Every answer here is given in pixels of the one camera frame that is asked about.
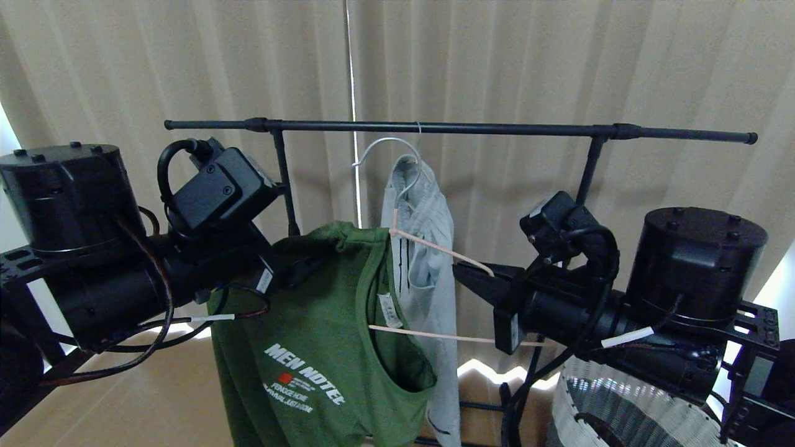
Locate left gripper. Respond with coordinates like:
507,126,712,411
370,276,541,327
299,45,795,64
165,245,277,308

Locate beige curtain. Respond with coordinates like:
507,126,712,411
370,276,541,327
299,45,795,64
0,0,795,386

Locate green garment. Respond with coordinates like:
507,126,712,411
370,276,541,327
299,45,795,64
208,222,437,447

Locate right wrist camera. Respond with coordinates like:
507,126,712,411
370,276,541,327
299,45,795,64
520,191,600,264

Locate white laundry basket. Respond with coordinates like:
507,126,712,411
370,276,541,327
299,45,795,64
547,357,740,447

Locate pink clothes hanger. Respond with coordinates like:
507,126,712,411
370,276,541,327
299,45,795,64
407,122,424,187
352,137,550,346

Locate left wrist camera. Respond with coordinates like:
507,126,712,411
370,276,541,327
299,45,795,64
168,138,280,237

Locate black clothes rack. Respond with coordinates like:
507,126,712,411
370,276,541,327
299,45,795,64
165,118,758,447

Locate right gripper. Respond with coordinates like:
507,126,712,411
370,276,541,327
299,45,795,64
495,267,634,354

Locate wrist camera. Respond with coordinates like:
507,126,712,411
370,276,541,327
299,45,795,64
520,191,600,264
168,138,280,237

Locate pale grey shorts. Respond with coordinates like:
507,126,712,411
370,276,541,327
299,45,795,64
380,155,461,447

